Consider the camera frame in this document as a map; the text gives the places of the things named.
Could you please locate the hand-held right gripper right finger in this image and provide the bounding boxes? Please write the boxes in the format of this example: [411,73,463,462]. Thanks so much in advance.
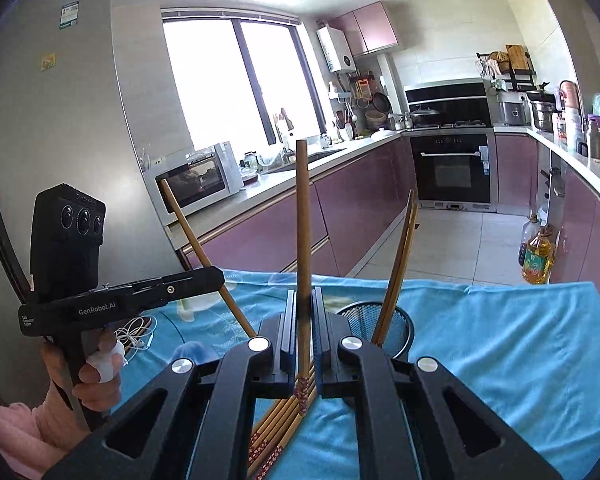
[313,288,563,480]

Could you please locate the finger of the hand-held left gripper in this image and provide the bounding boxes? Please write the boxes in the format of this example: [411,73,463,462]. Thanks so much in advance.
[130,267,226,313]

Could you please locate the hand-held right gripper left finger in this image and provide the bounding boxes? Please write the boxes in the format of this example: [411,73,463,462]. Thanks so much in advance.
[42,290,299,480]

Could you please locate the black mesh utensil holder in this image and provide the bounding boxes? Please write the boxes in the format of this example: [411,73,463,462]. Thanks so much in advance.
[337,301,416,363]

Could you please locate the patterned wooden chopstick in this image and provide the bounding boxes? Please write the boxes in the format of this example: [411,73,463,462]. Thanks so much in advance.
[372,191,416,347]
[380,204,420,348]
[295,140,317,413]
[159,178,258,339]

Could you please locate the bunch of wooden chopsticks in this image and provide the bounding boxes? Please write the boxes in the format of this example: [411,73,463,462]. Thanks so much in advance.
[247,370,316,480]

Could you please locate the person's left forearm pink sleeve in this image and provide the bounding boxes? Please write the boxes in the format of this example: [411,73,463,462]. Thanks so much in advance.
[0,391,92,480]

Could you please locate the person's left hand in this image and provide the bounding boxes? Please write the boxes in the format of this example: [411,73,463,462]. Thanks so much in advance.
[41,332,126,431]

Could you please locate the white microwave oven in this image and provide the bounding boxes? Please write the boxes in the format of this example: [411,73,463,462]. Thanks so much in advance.
[155,141,244,227]

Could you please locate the long pink base cabinets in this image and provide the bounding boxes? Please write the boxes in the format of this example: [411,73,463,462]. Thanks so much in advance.
[177,134,419,281]

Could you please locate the silver refrigerator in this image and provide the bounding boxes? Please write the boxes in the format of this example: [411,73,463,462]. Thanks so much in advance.
[0,0,197,403]

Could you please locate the blue floral tablecloth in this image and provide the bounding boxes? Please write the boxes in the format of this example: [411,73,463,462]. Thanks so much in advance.
[110,267,600,480]

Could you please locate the kitchen faucet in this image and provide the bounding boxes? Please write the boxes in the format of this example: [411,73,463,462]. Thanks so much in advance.
[274,107,296,159]

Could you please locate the dark framed kitchen window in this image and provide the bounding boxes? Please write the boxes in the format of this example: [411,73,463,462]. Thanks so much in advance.
[161,7,327,153]

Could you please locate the black built-in oven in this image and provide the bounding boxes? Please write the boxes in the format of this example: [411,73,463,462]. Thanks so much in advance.
[409,131,497,207]

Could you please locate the yellow cooking oil bottle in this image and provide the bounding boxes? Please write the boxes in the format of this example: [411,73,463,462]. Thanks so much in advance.
[521,227,554,285]

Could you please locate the black wok with lid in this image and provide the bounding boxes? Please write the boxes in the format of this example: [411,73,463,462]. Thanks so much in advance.
[410,104,442,127]

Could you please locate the black range hood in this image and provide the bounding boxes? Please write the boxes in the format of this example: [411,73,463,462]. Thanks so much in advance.
[404,79,491,128]

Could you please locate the curved pink base cabinets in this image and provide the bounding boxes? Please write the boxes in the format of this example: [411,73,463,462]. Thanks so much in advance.
[495,130,600,312]

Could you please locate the silver rice cooker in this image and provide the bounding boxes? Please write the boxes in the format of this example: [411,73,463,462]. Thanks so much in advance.
[495,91,531,127]

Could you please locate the stainless steel pot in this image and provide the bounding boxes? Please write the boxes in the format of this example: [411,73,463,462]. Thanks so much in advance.
[530,100,559,132]

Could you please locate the white plastic bottle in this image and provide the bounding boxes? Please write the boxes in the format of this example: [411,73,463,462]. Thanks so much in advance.
[562,107,584,154]

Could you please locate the black countertop rack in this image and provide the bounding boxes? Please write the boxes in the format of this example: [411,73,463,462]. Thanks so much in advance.
[476,45,537,92]

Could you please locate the steel thermos purple lid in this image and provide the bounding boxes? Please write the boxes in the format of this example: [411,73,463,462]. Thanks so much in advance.
[586,115,600,162]

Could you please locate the wooden cutting board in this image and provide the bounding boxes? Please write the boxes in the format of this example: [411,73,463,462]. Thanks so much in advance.
[505,44,529,72]

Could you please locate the pink kettle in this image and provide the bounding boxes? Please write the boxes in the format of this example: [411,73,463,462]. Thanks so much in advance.
[559,80,581,111]

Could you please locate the white earphone cable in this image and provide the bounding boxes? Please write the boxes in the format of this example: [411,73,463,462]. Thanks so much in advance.
[107,316,158,361]

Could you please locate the white wall water heater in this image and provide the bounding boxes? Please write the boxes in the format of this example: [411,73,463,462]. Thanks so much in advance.
[316,25,357,74]

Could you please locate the pink wall cabinet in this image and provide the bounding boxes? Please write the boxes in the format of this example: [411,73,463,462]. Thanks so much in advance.
[327,1,400,58]

